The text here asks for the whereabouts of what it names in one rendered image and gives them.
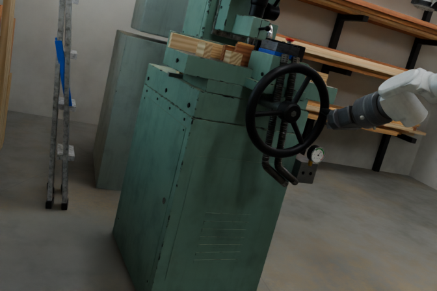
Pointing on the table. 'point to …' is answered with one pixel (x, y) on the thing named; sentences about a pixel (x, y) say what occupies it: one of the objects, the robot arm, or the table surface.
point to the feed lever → (272, 13)
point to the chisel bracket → (250, 27)
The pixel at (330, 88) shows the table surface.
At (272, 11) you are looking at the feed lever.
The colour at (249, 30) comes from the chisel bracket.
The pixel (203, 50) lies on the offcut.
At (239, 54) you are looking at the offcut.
